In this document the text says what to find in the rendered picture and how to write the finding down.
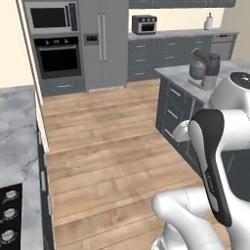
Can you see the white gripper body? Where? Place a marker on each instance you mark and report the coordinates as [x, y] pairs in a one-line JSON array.
[[181, 133]]

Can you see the black hob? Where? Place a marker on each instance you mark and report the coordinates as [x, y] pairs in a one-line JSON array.
[[9, 218]]

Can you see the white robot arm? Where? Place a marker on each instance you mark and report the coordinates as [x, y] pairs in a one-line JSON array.
[[195, 211]]

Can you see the dark grey island cupboards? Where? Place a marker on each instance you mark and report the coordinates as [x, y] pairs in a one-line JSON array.
[[162, 114]]

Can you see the black wall oven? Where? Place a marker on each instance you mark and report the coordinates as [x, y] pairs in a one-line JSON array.
[[58, 58]]

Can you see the silver dishwasher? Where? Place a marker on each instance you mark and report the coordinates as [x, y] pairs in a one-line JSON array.
[[223, 47]]

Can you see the grey drawer under oven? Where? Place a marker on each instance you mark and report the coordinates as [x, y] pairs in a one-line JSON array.
[[63, 86]]

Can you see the dark grey wall cupboards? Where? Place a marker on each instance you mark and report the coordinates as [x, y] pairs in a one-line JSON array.
[[182, 3]]

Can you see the grey toaster oven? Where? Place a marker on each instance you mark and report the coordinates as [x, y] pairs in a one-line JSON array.
[[144, 24]]

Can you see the white paper towel roll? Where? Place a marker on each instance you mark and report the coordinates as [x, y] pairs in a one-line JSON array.
[[208, 22]]

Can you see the silver microwave oven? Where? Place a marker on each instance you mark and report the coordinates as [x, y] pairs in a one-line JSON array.
[[49, 17]]

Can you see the dark grey cupboards under hob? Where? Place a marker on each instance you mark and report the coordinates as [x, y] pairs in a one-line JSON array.
[[47, 224]]

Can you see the dark grey base cupboards run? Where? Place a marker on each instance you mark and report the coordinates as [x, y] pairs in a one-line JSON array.
[[162, 55]]

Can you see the silver two-door fridge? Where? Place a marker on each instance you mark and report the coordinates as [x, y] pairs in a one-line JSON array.
[[104, 45]]

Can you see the dark grey island drawer front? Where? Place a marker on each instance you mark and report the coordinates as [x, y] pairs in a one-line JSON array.
[[177, 97], [172, 118]]

